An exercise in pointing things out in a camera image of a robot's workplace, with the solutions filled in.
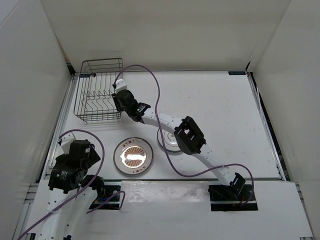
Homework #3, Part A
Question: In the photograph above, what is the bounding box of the white foam front board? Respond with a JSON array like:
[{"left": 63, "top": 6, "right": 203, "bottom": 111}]
[{"left": 23, "top": 179, "right": 316, "bottom": 240}]

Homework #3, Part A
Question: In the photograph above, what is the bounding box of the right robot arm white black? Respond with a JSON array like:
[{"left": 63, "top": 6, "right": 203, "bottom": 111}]
[{"left": 112, "top": 89, "right": 245, "bottom": 200}]

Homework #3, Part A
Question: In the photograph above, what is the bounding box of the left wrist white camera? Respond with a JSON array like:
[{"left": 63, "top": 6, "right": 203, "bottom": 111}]
[{"left": 57, "top": 132, "right": 76, "bottom": 154}]

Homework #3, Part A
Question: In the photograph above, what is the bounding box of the metal wire dish rack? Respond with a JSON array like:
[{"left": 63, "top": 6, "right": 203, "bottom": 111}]
[{"left": 73, "top": 57, "right": 123, "bottom": 123}]

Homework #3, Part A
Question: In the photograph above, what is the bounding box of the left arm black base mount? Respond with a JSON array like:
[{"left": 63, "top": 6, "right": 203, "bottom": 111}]
[{"left": 89, "top": 182, "right": 121, "bottom": 210}]

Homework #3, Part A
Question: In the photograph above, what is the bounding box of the white plate orange pattern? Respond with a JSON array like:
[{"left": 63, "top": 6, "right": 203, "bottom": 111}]
[{"left": 113, "top": 137, "right": 154, "bottom": 177}]

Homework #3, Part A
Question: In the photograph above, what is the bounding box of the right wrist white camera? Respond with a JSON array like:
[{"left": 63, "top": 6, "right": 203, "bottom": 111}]
[{"left": 112, "top": 78, "right": 128, "bottom": 94}]

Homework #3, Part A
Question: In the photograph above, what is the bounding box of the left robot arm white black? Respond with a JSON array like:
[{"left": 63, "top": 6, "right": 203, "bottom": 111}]
[{"left": 39, "top": 139, "right": 105, "bottom": 240}]

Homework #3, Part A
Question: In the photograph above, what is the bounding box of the aluminium front rail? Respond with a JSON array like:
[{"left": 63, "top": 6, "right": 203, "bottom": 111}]
[{"left": 39, "top": 176, "right": 286, "bottom": 182}]

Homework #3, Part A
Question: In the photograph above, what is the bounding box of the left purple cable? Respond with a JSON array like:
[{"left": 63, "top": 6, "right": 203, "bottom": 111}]
[{"left": 16, "top": 128, "right": 126, "bottom": 240}]

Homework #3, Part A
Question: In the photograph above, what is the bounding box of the wrist white camera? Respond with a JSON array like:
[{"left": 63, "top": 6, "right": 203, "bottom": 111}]
[
  {"left": 57, "top": 132, "right": 76, "bottom": 154},
  {"left": 112, "top": 78, "right": 128, "bottom": 94}
]

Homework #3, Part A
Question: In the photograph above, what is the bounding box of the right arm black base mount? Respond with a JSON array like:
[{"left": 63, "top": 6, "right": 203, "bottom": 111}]
[{"left": 207, "top": 184, "right": 258, "bottom": 212}]

